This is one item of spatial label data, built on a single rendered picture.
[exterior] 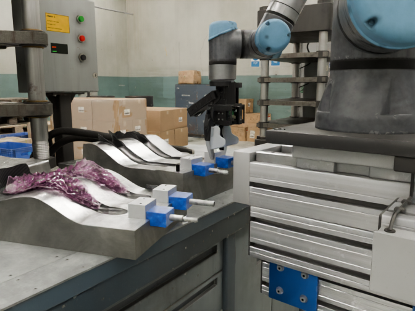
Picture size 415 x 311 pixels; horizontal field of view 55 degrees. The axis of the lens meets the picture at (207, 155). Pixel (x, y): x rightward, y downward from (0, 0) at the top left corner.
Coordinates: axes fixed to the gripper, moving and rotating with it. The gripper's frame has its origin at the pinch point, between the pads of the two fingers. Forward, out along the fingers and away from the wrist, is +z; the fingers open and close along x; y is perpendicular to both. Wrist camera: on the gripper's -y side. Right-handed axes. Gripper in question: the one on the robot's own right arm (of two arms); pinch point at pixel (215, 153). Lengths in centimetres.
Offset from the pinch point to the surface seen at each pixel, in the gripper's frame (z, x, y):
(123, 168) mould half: 3.3, -17.7, -18.7
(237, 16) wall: -154, 631, -363
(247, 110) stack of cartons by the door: 31, 595, -317
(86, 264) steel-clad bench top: 11, -52, 7
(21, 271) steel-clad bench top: 11, -59, 1
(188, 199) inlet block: 4.8, -27.4, 11.0
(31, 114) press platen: -9, -11, -72
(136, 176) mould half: 5.1, -17.7, -13.6
